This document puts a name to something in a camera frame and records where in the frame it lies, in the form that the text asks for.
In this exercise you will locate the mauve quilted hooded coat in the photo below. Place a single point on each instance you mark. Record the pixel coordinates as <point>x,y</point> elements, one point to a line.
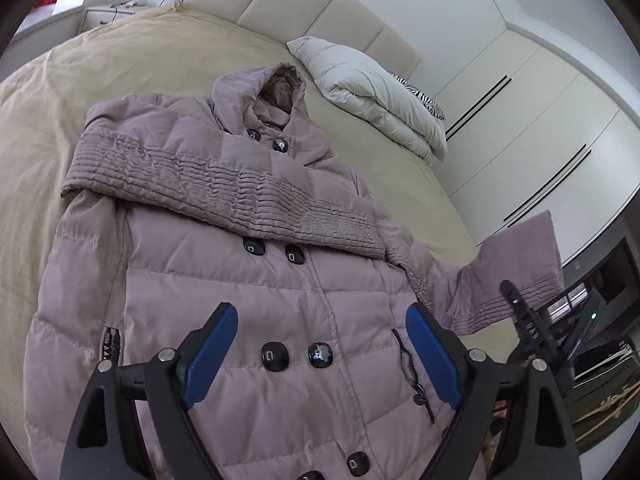
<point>300,305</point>

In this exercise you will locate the white wardrobe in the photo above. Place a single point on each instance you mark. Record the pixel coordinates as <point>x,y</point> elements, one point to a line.
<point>550,110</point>

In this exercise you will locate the bed with beige sheet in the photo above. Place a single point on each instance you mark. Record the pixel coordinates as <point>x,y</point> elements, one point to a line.
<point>45,125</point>

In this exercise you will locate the olive green bag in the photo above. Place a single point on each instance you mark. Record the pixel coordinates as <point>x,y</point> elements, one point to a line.
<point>607,400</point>

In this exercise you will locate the white window ledge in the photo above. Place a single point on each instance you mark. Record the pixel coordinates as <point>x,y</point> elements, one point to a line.
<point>55,22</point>

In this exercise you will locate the white folded duvet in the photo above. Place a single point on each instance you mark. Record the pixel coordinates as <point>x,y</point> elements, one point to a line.
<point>360,85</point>

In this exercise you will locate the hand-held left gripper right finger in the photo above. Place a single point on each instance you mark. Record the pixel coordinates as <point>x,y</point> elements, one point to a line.
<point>432,355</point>

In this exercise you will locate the white nightstand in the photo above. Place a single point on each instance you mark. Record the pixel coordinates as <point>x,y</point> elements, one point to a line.
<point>100,16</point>

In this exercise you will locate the zebra print pillow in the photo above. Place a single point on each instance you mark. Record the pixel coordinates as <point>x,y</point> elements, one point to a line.
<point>425,102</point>

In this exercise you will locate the cream padded headboard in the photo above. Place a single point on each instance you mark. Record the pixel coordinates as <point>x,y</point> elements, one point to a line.
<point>300,5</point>

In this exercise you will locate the small white nightstand items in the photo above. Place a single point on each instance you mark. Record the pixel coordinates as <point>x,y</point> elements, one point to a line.
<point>134,2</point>

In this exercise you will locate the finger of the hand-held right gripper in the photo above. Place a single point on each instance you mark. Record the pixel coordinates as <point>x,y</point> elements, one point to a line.
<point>522,312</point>

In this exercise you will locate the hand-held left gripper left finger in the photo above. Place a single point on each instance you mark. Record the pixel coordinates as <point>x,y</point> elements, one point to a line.
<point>212,350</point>

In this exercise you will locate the dark cabinet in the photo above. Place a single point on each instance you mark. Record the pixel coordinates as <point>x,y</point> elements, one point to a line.
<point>612,270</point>

